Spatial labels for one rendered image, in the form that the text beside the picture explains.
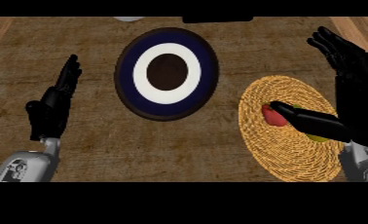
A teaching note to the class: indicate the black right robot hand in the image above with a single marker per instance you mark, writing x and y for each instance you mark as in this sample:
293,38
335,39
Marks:
352,82

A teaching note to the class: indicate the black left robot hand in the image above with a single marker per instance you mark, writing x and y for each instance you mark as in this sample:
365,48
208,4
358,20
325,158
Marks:
52,111

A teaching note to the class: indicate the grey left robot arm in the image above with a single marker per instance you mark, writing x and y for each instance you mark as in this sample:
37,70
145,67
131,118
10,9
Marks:
29,164

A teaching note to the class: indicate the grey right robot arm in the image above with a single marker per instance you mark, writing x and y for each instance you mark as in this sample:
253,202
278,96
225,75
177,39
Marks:
355,162

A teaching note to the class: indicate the round woven wicker placemat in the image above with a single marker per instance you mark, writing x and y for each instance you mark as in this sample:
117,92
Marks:
282,150

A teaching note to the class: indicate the blue and white round plate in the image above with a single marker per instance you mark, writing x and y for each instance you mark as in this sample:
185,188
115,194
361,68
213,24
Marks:
167,73

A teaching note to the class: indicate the white round object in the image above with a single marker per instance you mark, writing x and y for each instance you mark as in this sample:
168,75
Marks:
128,18

